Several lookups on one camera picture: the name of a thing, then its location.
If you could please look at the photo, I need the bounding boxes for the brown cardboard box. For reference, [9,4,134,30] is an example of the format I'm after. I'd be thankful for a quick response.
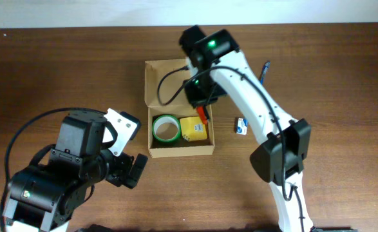
[144,59,215,158]

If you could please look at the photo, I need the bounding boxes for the yellow sticky note pad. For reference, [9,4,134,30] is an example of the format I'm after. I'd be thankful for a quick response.
[180,116,207,142]

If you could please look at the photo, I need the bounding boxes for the green tape roll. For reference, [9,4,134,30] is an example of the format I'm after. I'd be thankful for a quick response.
[152,115,181,143]

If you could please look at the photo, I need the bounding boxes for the white blue staples box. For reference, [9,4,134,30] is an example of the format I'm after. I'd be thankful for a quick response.
[236,117,248,135]

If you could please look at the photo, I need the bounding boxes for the blue ballpoint pen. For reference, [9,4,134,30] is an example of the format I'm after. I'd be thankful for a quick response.
[260,61,270,84]

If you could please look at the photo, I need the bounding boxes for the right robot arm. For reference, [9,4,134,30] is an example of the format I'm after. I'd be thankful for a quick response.
[179,26,314,231]

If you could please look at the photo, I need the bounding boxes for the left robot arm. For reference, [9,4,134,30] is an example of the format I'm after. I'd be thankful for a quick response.
[0,108,147,231]

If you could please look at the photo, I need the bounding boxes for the left black cable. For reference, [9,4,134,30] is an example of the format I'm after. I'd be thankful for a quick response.
[0,107,118,232]

